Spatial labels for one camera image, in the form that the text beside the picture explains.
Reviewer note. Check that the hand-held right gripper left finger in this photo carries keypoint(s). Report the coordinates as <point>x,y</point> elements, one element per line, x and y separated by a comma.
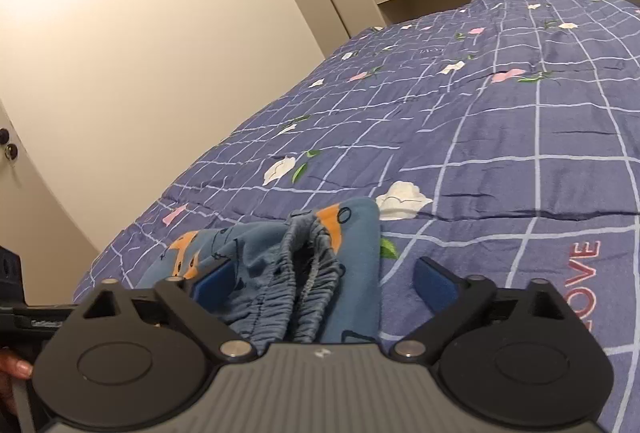
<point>215,285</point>

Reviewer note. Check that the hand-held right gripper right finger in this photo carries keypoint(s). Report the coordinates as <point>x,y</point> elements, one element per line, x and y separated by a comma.
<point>435,285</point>

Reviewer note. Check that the person's left hand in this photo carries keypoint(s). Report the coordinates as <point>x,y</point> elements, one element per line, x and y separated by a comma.
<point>15,368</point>

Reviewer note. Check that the white door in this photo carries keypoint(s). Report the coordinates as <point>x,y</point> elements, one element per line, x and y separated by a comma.
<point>35,193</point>

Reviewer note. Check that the blue pants with orange print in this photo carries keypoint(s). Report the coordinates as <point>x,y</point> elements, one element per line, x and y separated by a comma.
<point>310,263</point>

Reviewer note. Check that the purple checked floral blanket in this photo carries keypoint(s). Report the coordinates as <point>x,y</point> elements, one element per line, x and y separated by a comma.
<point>490,123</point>

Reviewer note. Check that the dark door lock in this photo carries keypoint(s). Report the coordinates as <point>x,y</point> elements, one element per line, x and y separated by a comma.
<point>9,149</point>

